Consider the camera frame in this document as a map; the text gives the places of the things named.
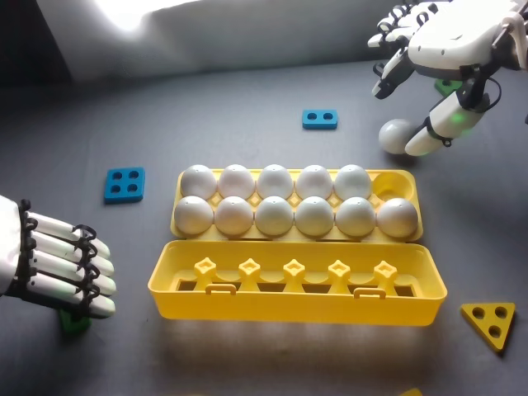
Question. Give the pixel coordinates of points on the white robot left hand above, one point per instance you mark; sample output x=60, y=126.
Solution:
x=49, y=247

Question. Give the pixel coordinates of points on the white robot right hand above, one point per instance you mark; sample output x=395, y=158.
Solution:
x=449, y=37

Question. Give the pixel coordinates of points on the white toy egg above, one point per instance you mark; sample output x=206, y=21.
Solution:
x=313, y=180
x=314, y=216
x=274, y=215
x=392, y=136
x=234, y=216
x=199, y=180
x=274, y=180
x=397, y=217
x=352, y=180
x=235, y=180
x=194, y=215
x=355, y=216

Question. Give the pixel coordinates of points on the yellow egg carton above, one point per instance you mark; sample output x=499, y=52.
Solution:
x=288, y=307

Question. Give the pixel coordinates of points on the green four-hole block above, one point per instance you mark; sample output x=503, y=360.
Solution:
x=444, y=87

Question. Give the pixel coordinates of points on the green two-hole block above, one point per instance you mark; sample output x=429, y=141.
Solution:
x=68, y=323

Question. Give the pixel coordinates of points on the blue four-hole block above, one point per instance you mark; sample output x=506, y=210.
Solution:
x=123, y=182

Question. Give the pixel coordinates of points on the blue two-hole block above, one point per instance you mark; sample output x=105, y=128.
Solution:
x=320, y=123

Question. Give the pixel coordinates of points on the white curtain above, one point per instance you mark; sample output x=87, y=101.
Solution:
x=247, y=33

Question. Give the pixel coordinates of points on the grey table cloth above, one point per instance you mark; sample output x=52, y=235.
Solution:
x=247, y=123

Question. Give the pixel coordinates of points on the yellow three-hole triangle block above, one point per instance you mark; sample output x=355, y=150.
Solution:
x=486, y=319

